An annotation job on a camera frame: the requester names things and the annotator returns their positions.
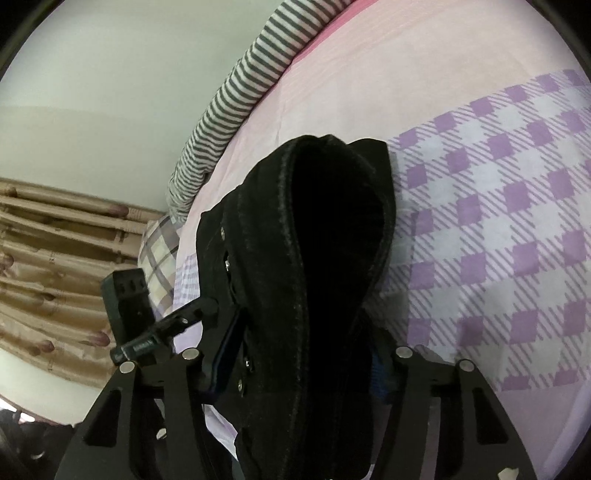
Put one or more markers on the black pants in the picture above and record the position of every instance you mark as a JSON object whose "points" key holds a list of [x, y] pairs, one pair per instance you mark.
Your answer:
{"points": [[323, 277]]}

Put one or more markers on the plaid pillow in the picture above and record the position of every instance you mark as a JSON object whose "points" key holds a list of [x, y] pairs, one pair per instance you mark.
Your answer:
{"points": [[159, 254]]}

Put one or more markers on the pink purple checked bed sheet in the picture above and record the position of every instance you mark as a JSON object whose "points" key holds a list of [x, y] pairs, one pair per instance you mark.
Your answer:
{"points": [[461, 230]]}

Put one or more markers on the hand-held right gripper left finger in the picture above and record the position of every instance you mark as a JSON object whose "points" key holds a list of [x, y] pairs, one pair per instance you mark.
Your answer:
{"points": [[220, 364]]}

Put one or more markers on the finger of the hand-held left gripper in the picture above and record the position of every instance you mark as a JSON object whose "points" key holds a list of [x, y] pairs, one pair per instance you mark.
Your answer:
{"points": [[189, 314]]}

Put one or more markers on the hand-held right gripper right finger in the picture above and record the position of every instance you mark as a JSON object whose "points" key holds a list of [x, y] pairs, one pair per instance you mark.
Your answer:
{"points": [[379, 378]]}

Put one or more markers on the tan curtain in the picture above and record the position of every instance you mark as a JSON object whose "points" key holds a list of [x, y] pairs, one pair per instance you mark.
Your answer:
{"points": [[55, 277]]}

